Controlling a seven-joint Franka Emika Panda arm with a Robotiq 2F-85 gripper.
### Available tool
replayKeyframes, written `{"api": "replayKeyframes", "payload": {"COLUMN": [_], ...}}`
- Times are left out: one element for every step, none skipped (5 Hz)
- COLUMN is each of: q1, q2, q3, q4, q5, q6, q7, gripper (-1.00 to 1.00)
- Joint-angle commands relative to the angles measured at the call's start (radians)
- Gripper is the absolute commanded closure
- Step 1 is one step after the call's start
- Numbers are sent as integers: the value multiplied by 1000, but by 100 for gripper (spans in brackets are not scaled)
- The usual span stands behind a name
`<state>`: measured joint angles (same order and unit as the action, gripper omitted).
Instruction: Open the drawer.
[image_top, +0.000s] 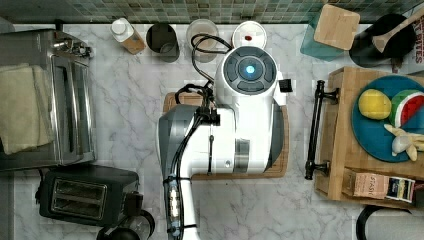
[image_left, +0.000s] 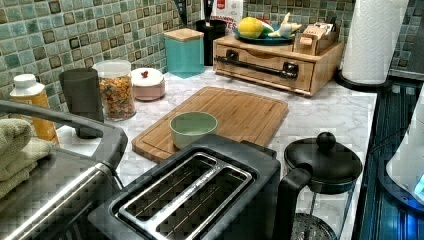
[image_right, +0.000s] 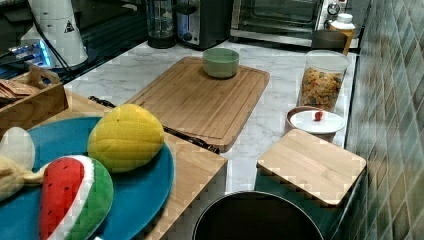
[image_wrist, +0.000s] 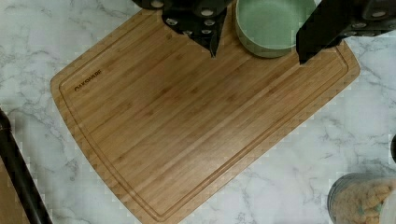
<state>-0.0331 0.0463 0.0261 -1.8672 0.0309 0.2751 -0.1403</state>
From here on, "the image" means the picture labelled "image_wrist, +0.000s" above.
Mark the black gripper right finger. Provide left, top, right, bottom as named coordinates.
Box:
left=296, top=0, right=396, bottom=64

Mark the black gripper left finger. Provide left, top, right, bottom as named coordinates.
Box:
left=132, top=0, right=233, bottom=58

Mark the green ceramic bowl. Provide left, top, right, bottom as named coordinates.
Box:
left=235, top=0, right=317, bottom=58

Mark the bamboo cutting board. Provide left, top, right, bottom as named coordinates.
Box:
left=50, top=10, right=360, bottom=224

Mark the glass jar with cereal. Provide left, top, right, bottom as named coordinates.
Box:
left=327, top=173, right=396, bottom=224

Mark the black cable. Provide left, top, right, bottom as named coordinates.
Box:
left=0, top=107, right=54, bottom=224

